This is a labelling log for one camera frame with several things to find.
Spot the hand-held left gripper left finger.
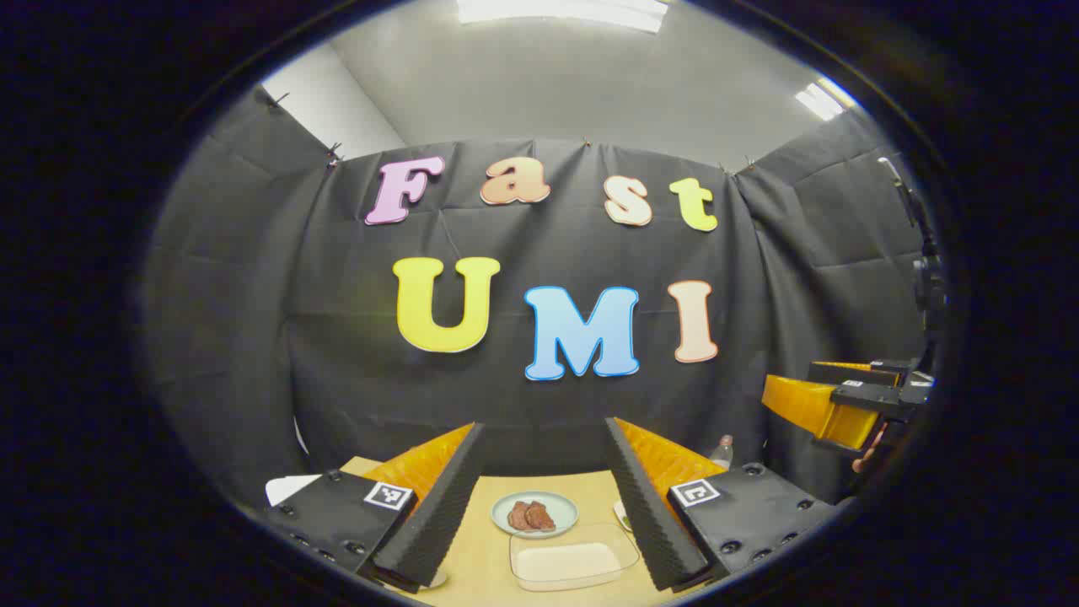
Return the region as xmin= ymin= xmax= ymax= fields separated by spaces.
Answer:
xmin=263 ymin=422 xmax=487 ymax=594

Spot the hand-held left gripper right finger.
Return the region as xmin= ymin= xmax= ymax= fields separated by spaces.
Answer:
xmin=604 ymin=416 xmax=840 ymax=593

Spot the white rice cooker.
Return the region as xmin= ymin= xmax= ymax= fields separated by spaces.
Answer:
xmin=265 ymin=474 xmax=449 ymax=589

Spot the light green plate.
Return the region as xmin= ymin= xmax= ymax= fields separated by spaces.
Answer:
xmin=491 ymin=492 xmax=580 ymax=540

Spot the black backdrop cloth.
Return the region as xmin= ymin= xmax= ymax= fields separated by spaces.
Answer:
xmin=142 ymin=84 xmax=937 ymax=507

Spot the small ceiling light panel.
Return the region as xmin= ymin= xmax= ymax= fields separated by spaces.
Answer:
xmin=795 ymin=78 xmax=857 ymax=122

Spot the long ceiling light panel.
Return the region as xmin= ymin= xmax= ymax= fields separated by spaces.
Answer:
xmin=457 ymin=0 xmax=672 ymax=34

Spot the black cable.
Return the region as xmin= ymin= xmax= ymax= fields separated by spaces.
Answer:
xmin=877 ymin=156 xmax=933 ymax=259

